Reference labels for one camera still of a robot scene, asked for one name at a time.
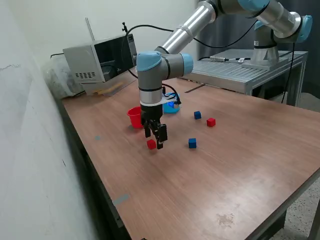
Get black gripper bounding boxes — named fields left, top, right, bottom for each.
left=140, top=102, right=168, bottom=150

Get aluminium robot base table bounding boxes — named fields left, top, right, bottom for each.
left=176, top=48, right=309, bottom=107

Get red plastic cup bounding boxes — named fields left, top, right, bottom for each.
left=126, top=106, right=145, bottom=129

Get blue plastic cup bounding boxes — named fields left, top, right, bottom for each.
left=162, top=92, right=181, bottom=115

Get clear acrylic stand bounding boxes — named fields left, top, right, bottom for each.
left=81, top=68, right=138, bottom=97

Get wooden sticks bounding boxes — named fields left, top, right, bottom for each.
left=92, top=81, right=125, bottom=96

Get long grey-blue tape strip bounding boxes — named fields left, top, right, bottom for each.
left=111, top=193, right=130, bottom=207

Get silver microwave oven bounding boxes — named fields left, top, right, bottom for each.
left=62, top=33, right=140, bottom=85

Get clear plastic storage box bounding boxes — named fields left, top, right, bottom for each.
left=41, top=53, right=86, bottom=100

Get thin white rod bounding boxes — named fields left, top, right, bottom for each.
left=84, top=16, right=97, bottom=43

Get dark grey curtain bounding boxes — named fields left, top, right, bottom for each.
left=197, top=0, right=320, bottom=96

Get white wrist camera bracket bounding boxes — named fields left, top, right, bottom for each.
left=159, top=92, right=181, bottom=107

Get cable with silver connector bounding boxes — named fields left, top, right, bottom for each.
left=198, top=56, right=252, bottom=63

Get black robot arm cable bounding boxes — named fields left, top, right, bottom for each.
left=120, top=18, right=260, bottom=80

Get grey metal table frame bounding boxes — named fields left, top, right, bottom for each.
left=57, top=98, right=320, bottom=240

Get black hanging cable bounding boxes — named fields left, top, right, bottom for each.
left=279, top=42, right=296, bottom=105

